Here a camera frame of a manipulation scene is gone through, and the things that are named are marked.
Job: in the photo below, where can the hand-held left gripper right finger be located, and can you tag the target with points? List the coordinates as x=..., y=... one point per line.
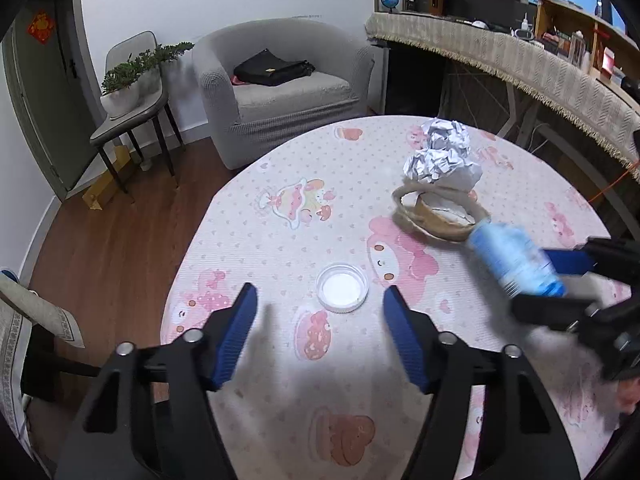
x=405, y=335

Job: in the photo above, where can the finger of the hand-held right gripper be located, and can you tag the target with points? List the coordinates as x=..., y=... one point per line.
x=570, y=260
x=545, y=312

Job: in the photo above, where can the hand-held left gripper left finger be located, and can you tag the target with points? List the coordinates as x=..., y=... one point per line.
x=235, y=335

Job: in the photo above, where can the crushed plastic bottle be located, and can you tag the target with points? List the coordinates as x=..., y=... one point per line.
x=510, y=255

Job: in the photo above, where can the white plastic lid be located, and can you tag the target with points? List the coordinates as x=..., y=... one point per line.
x=342, y=287

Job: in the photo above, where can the woven basket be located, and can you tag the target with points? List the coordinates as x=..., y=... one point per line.
x=435, y=222

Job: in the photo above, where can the foil ball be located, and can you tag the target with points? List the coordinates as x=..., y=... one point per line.
x=440, y=166
x=445, y=132

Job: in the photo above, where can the pink printed tablecloth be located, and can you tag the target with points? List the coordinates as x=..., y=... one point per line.
x=300, y=170

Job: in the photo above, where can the person's right hand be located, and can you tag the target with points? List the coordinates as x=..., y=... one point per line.
x=629, y=397

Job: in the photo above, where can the grey-green patterned tablecloth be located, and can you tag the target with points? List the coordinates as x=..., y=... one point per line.
x=45, y=317

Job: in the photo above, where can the beige fringed desk cloth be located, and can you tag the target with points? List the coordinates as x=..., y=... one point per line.
x=525, y=65

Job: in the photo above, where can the flat cardboard box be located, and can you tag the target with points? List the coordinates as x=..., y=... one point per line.
x=107, y=180

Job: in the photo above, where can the grey armchair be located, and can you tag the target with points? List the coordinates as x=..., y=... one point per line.
x=280, y=120

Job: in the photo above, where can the blue round object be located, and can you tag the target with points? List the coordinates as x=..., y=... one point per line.
x=9, y=276

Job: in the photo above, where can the wooden desk organizer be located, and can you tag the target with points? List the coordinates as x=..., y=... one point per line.
x=565, y=25

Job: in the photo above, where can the grey dining chair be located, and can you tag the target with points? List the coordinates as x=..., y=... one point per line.
x=130, y=120

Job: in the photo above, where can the small white glue bottle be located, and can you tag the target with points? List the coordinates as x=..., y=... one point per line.
x=524, y=24

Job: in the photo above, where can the white round gadget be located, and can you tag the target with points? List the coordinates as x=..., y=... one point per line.
x=479, y=24

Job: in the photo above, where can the pink cloth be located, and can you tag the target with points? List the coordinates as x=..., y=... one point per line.
x=237, y=80

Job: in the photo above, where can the potted plant in white pot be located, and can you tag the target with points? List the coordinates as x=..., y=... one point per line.
x=120, y=100
x=160, y=55

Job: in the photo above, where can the black bag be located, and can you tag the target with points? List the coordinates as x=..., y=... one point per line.
x=272, y=67

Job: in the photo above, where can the brown wooden box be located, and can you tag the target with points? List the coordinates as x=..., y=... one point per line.
x=429, y=2

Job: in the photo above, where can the grey door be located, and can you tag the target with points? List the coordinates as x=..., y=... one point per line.
x=40, y=110

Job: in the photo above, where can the small blue globe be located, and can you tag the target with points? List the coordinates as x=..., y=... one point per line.
x=389, y=0

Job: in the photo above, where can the red diamond door decoration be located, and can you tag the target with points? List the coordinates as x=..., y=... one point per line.
x=41, y=26

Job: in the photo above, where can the white desk frame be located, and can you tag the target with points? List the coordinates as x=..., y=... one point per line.
x=511, y=105

